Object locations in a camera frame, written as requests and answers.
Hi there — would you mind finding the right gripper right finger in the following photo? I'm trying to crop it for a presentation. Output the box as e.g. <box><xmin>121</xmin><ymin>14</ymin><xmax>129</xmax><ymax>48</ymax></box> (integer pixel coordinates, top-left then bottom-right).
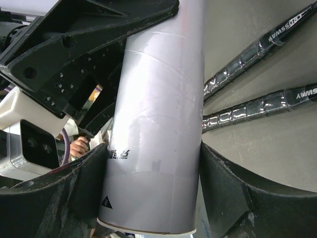
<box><xmin>199</xmin><ymin>143</ymin><xmax>317</xmax><ymax>238</ymax></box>

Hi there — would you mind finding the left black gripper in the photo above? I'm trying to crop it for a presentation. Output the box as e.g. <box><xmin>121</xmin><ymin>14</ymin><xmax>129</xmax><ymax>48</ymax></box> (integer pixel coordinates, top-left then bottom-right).
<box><xmin>0</xmin><ymin>0</ymin><xmax>179</xmax><ymax>137</ymax></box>

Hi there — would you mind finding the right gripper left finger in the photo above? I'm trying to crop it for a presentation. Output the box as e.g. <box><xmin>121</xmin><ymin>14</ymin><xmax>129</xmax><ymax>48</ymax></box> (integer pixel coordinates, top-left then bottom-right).
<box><xmin>0</xmin><ymin>143</ymin><xmax>108</xmax><ymax>238</ymax></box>

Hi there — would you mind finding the white shuttlecock tube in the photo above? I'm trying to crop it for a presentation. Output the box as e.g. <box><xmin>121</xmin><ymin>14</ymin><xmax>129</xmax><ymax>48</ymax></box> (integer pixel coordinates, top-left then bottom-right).
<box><xmin>98</xmin><ymin>0</ymin><xmax>206</xmax><ymax>236</ymax></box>

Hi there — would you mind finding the right black badminton racket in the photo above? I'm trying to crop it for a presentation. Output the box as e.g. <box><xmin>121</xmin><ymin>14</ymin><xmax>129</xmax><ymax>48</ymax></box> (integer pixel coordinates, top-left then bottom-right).
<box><xmin>202</xmin><ymin>83</ymin><xmax>317</xmax><ymax>133</ymax></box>

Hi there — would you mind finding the black badminton racket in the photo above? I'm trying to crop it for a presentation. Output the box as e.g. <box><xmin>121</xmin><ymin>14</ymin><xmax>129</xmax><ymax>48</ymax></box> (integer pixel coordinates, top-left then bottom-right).
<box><xmin>202</xmin><ymin>83</ymin><xmax>317</xmax><ymax>133</ymax></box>
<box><xmin>204</xmin><ymin>2</ymin><xmax>317</xmax><ymax>104</ymax></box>

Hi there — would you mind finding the left black badminton racket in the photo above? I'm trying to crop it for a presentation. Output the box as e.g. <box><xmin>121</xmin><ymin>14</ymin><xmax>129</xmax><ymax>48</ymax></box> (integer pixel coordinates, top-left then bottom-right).
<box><xmin>204</xmin><ymin>2</ymin><xmax>317</xmax><ymax>104</ymax></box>

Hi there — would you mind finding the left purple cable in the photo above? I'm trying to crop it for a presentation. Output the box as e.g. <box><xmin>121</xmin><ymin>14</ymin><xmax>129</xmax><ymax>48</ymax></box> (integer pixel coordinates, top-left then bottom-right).
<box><xmin>59</xmin><ymin>126</ymin><xmax>74</xmax><ymax>166</ymax></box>

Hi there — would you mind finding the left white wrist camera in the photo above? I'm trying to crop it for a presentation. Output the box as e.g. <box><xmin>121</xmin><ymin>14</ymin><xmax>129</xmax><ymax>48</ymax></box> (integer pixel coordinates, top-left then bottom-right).
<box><xmin>0</xmin><ymin>87</ymin><xmax>69</xmax><ymax>181</ymax></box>

